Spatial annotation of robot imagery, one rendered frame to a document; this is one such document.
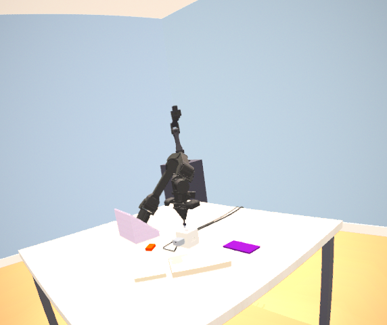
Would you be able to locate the purple flat rectangular block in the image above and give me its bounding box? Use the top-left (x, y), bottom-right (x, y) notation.
top-left (223, 240), bottom-right (260, 254)

